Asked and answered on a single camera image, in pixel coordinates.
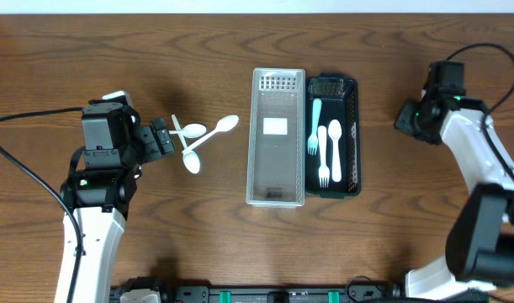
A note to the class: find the clear plastic basket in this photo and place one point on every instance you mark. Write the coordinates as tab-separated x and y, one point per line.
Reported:
276	164

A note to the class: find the white label in basket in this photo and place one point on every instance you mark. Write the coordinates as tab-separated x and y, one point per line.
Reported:
275	126

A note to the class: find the white spoon group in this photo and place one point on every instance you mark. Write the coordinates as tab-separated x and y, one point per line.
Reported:
335	133

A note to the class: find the white spoon pointing down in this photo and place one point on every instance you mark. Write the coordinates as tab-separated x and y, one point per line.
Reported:
190	159

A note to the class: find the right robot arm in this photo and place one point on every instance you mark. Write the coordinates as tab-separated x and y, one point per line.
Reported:
479	251

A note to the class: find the black plastic basket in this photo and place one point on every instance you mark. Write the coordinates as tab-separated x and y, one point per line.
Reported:
339	96

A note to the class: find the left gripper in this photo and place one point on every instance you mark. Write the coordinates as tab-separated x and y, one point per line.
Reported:
149	140

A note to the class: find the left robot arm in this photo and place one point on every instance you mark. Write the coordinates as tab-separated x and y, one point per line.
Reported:
101	182

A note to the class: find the white spoon horizontal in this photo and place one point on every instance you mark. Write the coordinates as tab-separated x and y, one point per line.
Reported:
190	131

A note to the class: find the white spoon diagonal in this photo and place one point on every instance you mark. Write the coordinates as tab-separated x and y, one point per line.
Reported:
225	124

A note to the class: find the pale blue fork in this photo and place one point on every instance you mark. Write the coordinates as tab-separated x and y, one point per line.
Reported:
312	143

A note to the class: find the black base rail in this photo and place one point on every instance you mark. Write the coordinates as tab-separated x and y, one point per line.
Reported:
150	289

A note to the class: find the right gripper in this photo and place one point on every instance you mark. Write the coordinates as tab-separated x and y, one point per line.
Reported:
406	122

